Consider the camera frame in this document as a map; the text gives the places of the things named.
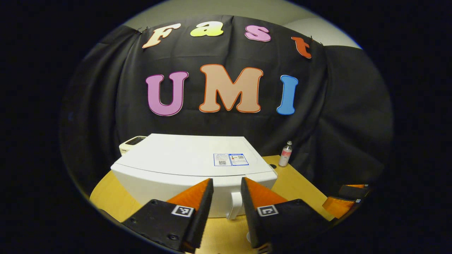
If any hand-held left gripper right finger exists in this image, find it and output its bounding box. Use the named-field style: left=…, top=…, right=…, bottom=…
left=241, top=177, right=332, bottom=249

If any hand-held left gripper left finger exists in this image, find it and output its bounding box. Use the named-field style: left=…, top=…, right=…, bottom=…
left=122, top=178, right=214, bottom=253

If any white microwave oven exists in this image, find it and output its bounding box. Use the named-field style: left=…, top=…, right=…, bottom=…
left=111, top=133, right=278, bottom=220

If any clear bottle with pink label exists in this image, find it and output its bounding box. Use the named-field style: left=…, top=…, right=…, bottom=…
left=278, top=141, right=293, bottom=167

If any black backdrop cloth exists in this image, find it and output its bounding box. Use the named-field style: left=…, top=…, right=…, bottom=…
left=60, top=15, right=394, bottom=198

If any white device with dark panel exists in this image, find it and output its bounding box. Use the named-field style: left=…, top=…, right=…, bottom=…
left=119, top=136, right=147, bottom=156

